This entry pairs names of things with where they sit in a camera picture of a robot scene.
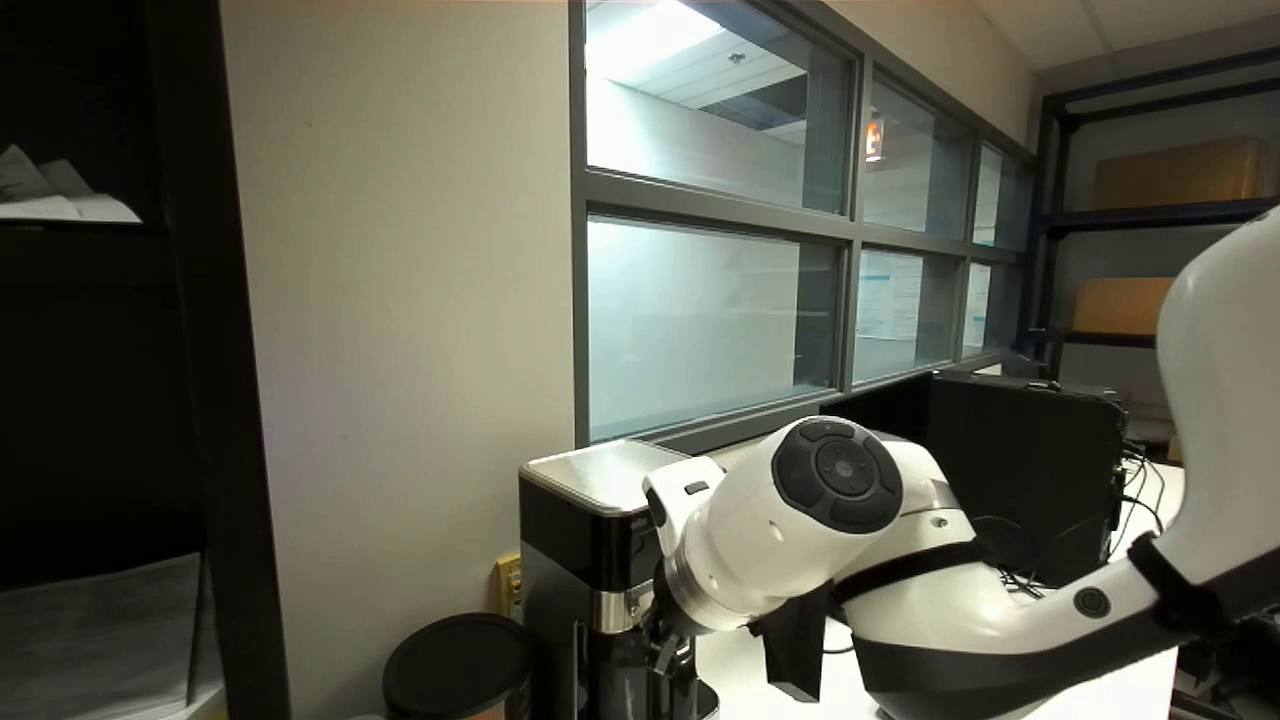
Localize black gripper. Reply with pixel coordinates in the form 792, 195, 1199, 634
628, 619, 725, 720

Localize black and steel coffeemaker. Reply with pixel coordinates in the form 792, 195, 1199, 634
514, 438, 725, 720

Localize black round container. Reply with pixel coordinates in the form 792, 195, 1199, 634
378, 610, 540, 720

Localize grey framed interior window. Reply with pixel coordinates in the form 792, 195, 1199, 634
567, 0, 1040, 454

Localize black monitor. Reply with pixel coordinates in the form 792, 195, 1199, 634
814, 369, 1131, 592

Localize small cardboard box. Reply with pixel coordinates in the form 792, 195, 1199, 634
1067, 271, 1179, 339

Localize tall black shelf unit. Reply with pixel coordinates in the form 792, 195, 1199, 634
0, 0, 292, 720

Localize dark metal storage rack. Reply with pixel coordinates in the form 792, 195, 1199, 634
1018, 50, 1280, 394

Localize large cardboard box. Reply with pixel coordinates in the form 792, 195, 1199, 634
1093, 138, 1271, 211

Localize stack of white papers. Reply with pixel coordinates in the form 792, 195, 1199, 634
0, 141, 149, 230

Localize beige wall socket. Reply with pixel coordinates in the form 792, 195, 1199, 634
488, 546, 526, 619

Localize thin black wires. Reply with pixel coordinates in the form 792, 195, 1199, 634
1116, 447, 1182, 540

